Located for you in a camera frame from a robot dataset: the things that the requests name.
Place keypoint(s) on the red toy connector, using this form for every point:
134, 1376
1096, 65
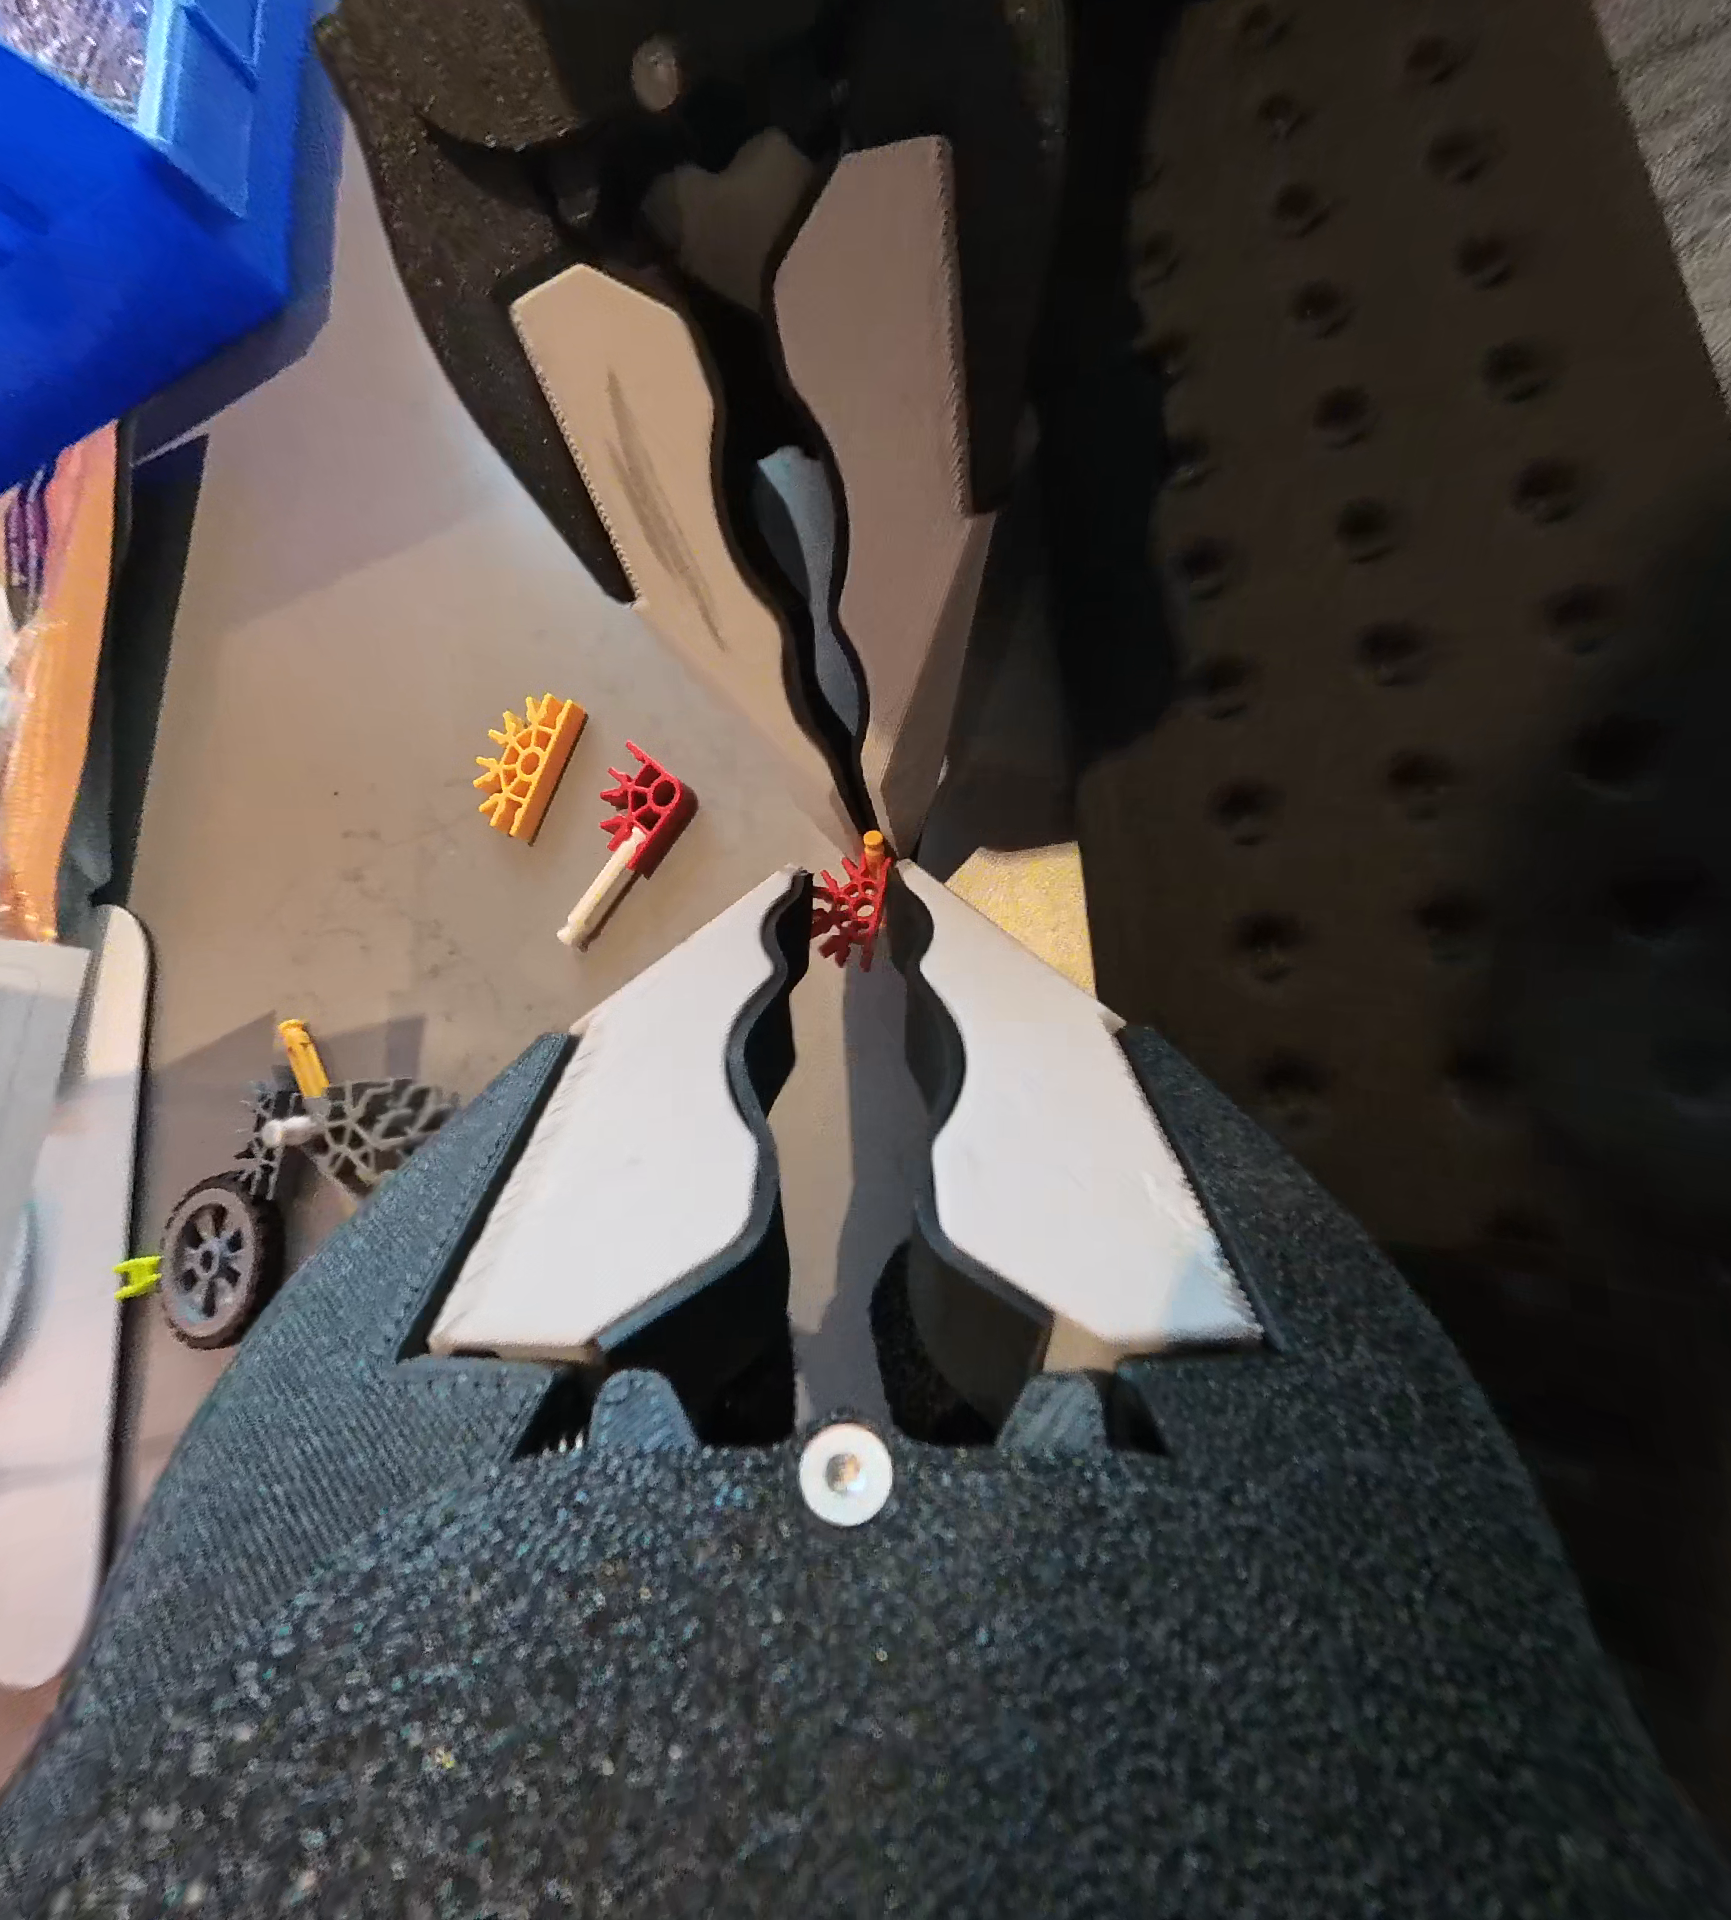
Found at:
850, 912

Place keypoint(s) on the lime green toy clip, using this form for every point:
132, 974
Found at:
138, 1276

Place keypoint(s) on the clear plastic bag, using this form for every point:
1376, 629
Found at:
108, 45

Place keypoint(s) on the yellow toy connector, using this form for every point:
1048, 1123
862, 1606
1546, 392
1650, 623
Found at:
528, 765

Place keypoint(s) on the white rounded board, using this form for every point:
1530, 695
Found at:
126, 1274

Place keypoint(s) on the red connector with white rod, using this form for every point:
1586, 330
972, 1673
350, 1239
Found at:
648, 795

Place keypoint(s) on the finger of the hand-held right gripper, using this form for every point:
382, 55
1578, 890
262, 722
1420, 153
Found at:
896, 450
656, 450

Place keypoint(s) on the white toy rod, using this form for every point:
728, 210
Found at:
288, 1128

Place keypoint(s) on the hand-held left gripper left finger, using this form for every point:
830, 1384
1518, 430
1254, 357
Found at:
610, 1185

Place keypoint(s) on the blue plastic bin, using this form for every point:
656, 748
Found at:
54, 301

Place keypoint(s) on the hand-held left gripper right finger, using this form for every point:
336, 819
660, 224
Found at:
1076, 1185

